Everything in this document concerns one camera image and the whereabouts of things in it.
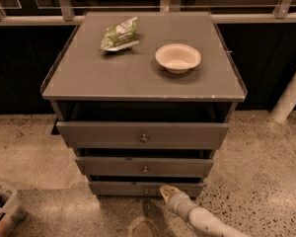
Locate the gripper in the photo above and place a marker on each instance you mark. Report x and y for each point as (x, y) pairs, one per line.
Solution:
(180, 201)

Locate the grey bottom drawer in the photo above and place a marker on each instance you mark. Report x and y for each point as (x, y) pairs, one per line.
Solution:
(140, 189)

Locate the grey drawer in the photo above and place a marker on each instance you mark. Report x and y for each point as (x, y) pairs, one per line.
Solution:
(140, 189)
(144, 167)
(143, 135)

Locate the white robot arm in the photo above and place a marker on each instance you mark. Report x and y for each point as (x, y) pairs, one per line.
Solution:
(198, 219)

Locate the grey middle drawer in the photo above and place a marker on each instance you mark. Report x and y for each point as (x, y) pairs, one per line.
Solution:
(144, 167)

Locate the grey drawer cabinet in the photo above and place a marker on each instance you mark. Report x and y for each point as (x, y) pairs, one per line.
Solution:
(88, 84)

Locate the grey top drawer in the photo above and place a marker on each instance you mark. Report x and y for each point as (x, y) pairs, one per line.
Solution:
(143, 135)

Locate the white paper bowl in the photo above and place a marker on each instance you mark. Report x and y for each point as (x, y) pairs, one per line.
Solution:
(178, 58)

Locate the green white snack bag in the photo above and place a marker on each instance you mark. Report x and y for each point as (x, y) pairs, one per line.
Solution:
(120, 36)

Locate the clear plastic storage bin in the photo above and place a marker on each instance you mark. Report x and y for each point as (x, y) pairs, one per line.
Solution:
(11, 209)

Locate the metal railing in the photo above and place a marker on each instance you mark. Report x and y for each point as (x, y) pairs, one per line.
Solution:
(72, 12)

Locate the white diagonal post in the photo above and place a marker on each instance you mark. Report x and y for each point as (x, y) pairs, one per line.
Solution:
(286, 102)

